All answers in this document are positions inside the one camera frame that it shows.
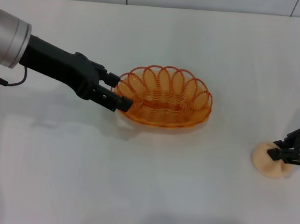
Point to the beige steamed bun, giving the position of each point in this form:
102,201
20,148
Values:
260,157

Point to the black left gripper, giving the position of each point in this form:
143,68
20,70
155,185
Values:
57,65

